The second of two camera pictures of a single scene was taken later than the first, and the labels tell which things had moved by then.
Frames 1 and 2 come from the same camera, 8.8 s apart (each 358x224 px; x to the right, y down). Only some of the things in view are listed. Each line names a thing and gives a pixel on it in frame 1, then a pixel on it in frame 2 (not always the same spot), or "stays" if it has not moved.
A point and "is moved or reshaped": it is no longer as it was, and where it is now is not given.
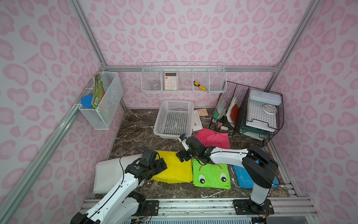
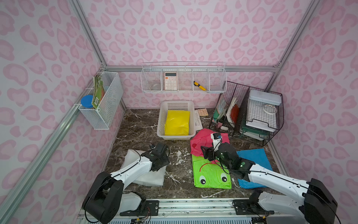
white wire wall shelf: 183,77 stays
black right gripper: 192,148 → 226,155
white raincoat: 108,172 is moved or reshaped
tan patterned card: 203,112 stays
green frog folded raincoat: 216,176 stays
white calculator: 170,80 stays
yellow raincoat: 177,172 → 177,122
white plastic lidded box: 262,109 stays
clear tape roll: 270,108 stays
